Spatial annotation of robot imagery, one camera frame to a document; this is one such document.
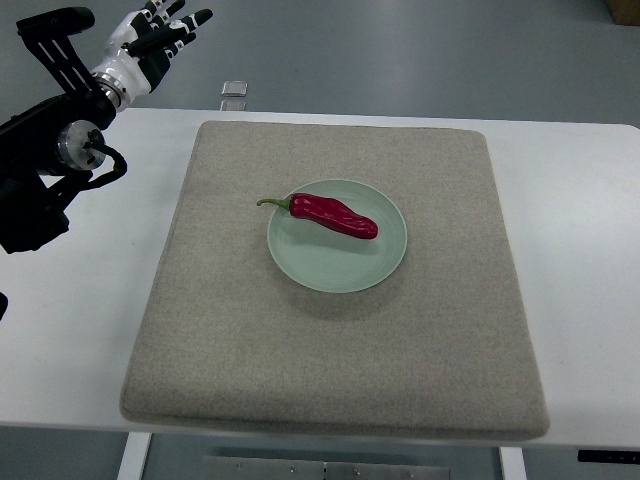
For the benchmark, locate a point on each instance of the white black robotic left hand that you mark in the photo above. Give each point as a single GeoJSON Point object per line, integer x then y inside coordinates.
{"type": "Point", "coordinates": [139, 52]}

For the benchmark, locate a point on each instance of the red pepper with green stem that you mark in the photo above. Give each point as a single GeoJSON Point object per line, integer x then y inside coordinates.
{"type": "Point", "coordinates": [327, 212]}

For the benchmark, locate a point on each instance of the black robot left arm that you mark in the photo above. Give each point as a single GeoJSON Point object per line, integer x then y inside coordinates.
{"type": "Point", "coordinates": [55, 150]}

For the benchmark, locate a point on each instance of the silver floor socket plate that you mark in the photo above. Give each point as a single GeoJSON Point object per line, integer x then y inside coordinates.
{"type": "Point", "coordinates": [234, 88]}

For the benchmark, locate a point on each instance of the light green round plate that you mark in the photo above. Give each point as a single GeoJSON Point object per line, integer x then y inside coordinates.
{"type": "Point", "coordinates": [327, 261]}

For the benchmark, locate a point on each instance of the white left table leg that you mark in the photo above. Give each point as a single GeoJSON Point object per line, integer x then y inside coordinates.
{"type": "Point", "coordinates": [134, 456]}

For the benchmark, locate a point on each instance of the white table leg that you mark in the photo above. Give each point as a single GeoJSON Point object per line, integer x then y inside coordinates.
{"type": "Point", "coordinates": [512, 463]}
{"type": "Point", "coordinates": [134, 456]}

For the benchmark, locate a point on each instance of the grey metal table crossbar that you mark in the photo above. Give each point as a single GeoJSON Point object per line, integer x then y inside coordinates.
{"type": "Point", "coordinates": [223, 467]}

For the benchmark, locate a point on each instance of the beige felt mat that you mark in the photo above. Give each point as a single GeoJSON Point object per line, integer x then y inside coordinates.
{"type": "Point", "coordinates": [440, 349]}

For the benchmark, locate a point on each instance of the cardboard box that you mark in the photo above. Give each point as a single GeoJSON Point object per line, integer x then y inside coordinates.
{"type": "Point", "coordinates": [624, 12]}

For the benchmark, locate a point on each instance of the white right table leg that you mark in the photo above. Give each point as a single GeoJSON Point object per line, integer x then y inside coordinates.
{"type": "Point", "coordinates": [512, 463]}

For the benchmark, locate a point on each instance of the black table control panel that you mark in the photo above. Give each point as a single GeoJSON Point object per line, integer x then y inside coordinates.
{"type": "Point", "coordinates": [624, 457]}

